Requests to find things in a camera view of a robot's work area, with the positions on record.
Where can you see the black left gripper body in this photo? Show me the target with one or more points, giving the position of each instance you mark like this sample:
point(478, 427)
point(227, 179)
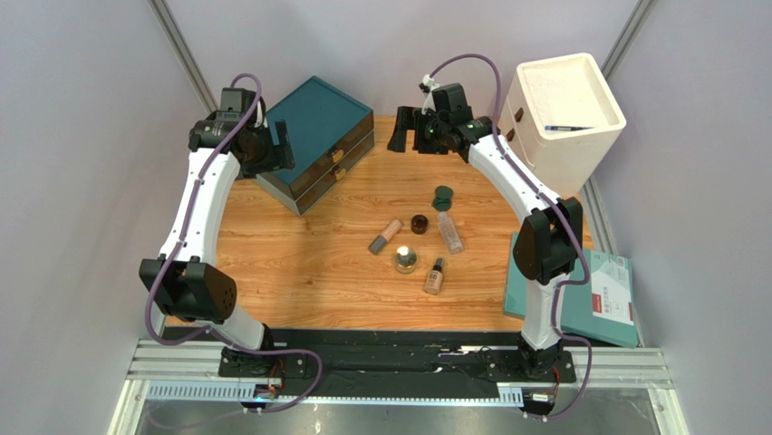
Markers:
point(263, 159)

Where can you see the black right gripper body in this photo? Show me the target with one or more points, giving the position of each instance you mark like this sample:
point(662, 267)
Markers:
point(408, 131)

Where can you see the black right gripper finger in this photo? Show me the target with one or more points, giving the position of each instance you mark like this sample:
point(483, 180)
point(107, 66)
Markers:
point(404, 122)
point(424, 142)

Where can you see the dark green powder puff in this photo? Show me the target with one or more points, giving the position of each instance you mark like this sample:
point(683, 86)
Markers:
point(442, 204)
point(443, 193)

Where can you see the dark brown round jar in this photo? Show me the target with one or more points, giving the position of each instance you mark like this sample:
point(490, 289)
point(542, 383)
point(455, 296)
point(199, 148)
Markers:
point(419, 224)

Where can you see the clear plastic bottle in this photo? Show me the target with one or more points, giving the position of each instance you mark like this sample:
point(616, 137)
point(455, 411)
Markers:
point(449, 233)

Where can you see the beige tube grey cap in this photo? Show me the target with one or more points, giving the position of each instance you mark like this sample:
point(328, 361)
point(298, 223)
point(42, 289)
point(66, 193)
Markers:
point(385, 236)

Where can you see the gold lid glass jar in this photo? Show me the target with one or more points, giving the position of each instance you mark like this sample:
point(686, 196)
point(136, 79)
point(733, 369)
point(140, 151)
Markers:
point(405, 259)

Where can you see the beige foundation pump bottle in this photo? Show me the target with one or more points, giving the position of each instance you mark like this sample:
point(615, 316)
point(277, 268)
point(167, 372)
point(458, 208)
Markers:
point(434, 279)

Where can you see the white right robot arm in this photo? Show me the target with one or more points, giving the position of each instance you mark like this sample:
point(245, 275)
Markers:
point(548, 244)

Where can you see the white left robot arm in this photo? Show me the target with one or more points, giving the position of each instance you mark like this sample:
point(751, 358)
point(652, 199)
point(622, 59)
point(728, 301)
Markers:
point(183, 280)

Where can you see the teal drawer organizer box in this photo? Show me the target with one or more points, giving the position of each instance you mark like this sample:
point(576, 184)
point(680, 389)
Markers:
point(315, 107)

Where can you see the white drawer cabinet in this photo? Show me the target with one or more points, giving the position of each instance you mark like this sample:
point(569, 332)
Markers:
point(560, 118)

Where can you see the teal flat box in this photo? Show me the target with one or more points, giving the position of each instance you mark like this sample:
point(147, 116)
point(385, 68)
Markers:
point(600, 309)

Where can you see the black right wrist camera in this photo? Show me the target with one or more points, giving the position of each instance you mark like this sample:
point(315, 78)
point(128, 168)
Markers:
point(451, 105)

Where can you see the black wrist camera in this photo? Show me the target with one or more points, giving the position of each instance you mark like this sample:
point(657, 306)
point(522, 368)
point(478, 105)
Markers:
point(451, 105)
point(236, 100)

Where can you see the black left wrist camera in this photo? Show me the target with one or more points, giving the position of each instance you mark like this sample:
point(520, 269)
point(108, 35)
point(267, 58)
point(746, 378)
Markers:
point(236, 100)

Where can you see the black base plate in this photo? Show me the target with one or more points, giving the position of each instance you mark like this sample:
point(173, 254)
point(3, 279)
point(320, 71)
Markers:
point(395, 364)

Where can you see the aluminium frame rail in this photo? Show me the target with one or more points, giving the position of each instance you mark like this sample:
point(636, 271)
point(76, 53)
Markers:
point(187, 373)

